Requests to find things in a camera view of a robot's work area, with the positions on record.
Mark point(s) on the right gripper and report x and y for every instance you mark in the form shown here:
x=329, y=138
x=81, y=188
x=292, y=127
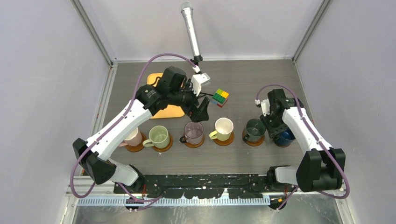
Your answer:
x=273, y=131

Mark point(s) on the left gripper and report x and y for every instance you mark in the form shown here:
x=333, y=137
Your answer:
x=201, y=113

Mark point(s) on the mauve purple cup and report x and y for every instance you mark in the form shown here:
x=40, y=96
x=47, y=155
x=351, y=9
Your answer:
x=193, y=133

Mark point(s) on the navy blue cup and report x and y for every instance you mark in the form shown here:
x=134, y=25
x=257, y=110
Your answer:
x=285, y=138

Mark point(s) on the dark green mug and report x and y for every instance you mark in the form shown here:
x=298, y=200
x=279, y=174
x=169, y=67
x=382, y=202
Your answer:
x=255, y=124

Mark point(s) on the cream yellow cup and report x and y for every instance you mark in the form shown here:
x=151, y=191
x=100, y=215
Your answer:
x=223, y=129

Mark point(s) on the brown coaster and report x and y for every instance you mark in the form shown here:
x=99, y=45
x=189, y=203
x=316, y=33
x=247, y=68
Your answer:
x=226, y=142
x=137, y=148
x=256, y=143
x=197, y=145
x=161, y=150

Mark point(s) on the light green mug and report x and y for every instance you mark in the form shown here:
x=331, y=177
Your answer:
x=158, y=137

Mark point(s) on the pink white cup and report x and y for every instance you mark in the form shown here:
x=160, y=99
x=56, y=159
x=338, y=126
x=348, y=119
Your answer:
x=133, y=139

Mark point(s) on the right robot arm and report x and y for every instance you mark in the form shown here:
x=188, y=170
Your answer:
x=322, y=165

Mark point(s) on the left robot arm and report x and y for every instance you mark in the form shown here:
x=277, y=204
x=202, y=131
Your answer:
x=173, y=88

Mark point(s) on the colourful block cube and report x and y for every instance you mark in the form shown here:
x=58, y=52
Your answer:
x=220, y=97

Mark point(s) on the yellow tray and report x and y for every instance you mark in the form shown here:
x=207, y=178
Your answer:
x=171, y=111

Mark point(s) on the black microphone tripod stand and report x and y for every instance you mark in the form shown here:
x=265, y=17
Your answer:
x=194, y=62

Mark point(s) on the silver microphone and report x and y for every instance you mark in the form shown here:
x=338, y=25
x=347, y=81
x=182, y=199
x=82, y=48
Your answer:
x=187, y=14

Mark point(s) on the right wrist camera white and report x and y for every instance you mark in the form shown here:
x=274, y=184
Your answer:
x=264, y=105

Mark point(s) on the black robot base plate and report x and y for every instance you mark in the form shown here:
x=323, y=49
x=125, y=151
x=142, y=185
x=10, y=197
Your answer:
x=238, y=186

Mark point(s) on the aluminium frame rail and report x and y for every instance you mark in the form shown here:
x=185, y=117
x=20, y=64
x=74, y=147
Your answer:
x=103, y=195

